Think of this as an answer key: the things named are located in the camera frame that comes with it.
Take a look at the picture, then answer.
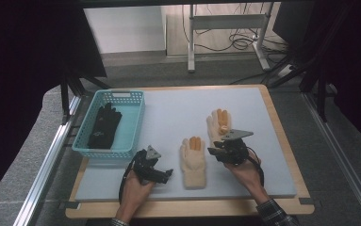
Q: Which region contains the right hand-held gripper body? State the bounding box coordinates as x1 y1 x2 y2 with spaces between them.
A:
214 129 254 167

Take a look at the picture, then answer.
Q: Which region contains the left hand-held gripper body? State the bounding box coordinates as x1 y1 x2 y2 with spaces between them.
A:
133 144 164 185

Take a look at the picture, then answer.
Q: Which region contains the cream glove with bear ornament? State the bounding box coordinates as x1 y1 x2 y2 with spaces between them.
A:
205 108 233 149

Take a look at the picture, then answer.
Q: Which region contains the cream glove with orange fingers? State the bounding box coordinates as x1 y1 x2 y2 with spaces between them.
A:
179 136 207 190

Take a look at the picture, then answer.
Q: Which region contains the turquoise plastic basket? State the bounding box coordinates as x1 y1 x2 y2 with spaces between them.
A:
72 89 146 159

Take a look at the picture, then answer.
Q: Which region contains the black glove with small emblem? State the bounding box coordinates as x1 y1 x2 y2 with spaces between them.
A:
87 102 123 151

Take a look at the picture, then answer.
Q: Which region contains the person's right hand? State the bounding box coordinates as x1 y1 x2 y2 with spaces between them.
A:
224 150 265 203

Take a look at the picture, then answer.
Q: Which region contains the grey foam mat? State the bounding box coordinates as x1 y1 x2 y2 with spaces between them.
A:
74 87 298 202

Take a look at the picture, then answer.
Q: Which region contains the white power strip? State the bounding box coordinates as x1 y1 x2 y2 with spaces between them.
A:
276 63 294 78

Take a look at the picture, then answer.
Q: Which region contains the black metal stand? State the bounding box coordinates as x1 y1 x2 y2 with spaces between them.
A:
266 6 353 123
59 60 112 125

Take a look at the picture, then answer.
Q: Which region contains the white panel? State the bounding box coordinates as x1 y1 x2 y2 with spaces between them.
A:
83 7 167 55

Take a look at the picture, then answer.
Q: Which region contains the dark curtain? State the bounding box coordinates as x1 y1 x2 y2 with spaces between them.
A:
313 0 361 156
0 0 108 210

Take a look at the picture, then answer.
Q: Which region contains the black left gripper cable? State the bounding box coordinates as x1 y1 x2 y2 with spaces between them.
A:
118 155 139 205

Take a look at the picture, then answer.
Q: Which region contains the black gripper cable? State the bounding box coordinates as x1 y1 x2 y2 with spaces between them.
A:
246 146 266 186
118 155 139 205

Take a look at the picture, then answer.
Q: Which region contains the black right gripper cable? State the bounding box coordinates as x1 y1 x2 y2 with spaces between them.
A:
246 146 266 186

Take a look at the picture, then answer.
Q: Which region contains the aluminium rail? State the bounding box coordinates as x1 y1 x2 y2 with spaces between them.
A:
302 91 361 218
12 94 84 226

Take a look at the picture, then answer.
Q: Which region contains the tangle of black floor cables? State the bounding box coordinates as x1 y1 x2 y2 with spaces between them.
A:
181 3 291 55

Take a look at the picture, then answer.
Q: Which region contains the white metal desk frame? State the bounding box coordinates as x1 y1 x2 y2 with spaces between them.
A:
187 3 272 73

